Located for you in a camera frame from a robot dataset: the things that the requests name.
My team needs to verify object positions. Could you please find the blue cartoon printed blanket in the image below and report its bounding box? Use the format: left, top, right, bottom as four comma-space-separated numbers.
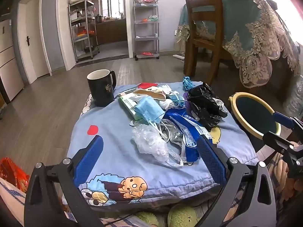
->
67, 82, 258, 205

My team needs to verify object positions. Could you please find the white refrigerator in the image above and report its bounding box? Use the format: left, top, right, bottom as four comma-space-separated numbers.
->
0, 19, 25, 103

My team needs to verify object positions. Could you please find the green plush slipper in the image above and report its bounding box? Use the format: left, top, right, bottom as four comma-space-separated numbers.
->
135, 211, 161, 227
168, 206, 201, 227

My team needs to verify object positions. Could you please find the wooden chair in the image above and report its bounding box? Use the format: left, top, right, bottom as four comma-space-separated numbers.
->
183, 0, 226, 84

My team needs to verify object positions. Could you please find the clear plastic bag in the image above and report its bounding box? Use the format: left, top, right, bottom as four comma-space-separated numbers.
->
131, 124, 184, 167

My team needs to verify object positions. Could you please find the black plastic bag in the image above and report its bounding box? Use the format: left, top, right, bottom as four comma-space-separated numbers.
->
187, 82, 228, 131

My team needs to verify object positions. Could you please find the metal shelf rack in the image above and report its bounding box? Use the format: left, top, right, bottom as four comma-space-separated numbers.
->
69, 0, 100, 63

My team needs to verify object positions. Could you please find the blue foil package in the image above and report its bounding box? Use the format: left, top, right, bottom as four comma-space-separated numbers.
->
161, 110, 213, 166

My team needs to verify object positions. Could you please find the white trolley shelf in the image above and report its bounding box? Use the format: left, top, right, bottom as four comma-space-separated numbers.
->
133, 0, 159, 61

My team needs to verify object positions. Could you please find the yellow rimmed trash bin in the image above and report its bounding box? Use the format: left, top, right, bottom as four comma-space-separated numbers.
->
228, 92, 282, 140

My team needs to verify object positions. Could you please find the teal hair scrunchie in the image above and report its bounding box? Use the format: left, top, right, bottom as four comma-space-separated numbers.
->
182, 76, 193, 91

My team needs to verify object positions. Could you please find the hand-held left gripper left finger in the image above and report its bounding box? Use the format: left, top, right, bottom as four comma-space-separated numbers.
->
24, 135, 105, 227

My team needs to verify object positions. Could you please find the black mug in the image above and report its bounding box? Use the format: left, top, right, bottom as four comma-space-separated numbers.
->
87, 69, 117, 107

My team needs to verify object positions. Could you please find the white green medicine box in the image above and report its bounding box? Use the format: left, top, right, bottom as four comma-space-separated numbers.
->
118, 89, 152, 121

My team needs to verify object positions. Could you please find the white printed bag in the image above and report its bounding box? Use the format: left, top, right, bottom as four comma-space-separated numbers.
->
0, 177, 26, 227

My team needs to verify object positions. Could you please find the kitchen counter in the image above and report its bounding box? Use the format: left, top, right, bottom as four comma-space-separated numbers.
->
96, 18, 127, 45

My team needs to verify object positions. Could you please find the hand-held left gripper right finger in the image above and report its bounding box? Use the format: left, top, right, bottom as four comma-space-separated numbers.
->
196, 135, 277, 227

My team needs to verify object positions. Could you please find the blue face mask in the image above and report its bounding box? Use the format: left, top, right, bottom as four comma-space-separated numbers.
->
134, 96, 165, 126

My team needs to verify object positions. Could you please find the transparent plastic wrap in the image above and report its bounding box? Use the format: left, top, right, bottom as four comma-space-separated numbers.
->
283, 74, 303, 121

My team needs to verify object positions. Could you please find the white door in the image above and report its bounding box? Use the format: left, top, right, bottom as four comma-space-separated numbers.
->
18, 0, 52, 84

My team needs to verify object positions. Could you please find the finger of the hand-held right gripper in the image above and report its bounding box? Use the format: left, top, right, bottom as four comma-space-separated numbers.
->
263, 131, 299, 157
272, 112, 303, 133

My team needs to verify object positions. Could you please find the red plastic bag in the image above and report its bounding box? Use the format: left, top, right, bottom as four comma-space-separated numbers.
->
0, 157, 30, 193

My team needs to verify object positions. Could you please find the window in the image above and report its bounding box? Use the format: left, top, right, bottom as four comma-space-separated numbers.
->
99, 0, 125, 19

